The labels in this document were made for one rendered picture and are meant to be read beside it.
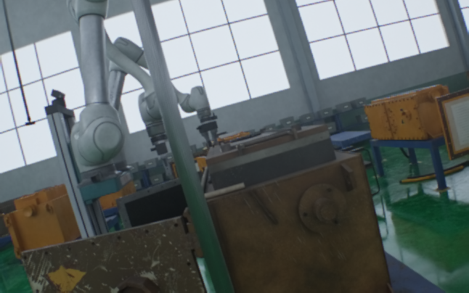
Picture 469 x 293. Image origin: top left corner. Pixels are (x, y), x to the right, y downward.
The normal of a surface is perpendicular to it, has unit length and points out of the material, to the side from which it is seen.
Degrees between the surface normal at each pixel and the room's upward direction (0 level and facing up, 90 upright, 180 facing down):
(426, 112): 90
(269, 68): 90
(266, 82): 90
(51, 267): 90
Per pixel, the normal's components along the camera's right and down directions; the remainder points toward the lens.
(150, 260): -0.13, 0.07
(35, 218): 0.07, 0.01
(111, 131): 0.56, -0.02
